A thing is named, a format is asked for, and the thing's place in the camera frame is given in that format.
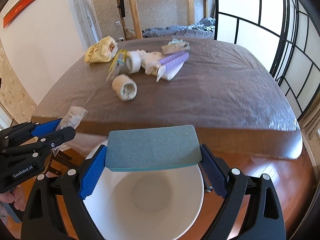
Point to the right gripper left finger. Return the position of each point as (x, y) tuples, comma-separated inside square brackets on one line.
[(42, 217)]

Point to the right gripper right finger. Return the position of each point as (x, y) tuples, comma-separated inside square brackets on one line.
[(263, 218)]

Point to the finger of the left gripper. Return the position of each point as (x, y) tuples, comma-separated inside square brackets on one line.
[(51, 140), (20, 133)]

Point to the clear plastic wrapper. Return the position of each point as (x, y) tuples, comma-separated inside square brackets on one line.
[(72, 118)]

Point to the green sponge block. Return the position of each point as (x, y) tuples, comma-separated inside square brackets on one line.
[(152, 149)]

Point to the yellow tissue pack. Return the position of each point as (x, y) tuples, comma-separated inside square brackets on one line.
[(102, 52)]

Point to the white cloth socks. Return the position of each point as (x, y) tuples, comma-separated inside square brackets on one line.
[(150, 61)]

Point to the white trash bin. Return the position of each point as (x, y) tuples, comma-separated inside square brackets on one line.
[(146, 205)]

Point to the person's left hand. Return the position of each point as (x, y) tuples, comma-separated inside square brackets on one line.
[(17, 197)]

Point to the beige rolled sock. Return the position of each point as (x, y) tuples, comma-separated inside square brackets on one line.
[(125, 87)]

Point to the clear yellow tube wrapper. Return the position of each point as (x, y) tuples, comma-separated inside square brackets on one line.
[(117, 65)]

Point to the white tape roll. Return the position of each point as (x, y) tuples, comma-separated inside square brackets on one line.
[(133, 62)]

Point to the white plastic tube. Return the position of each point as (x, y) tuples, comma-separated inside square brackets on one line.
[(168, 73)]

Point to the purple hair roller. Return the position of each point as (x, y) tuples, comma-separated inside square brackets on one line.
[(174, 60)]

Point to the blue face mask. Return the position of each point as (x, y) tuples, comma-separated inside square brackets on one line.
[(175, 46)]

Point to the blue grey blanket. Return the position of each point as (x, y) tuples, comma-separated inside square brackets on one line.
[(204, 29)]

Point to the black framed sliding screen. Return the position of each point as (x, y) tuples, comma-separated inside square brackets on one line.
[(282, 36)]

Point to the red white wall poster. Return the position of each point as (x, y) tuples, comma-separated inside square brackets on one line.
[(12, 8)]

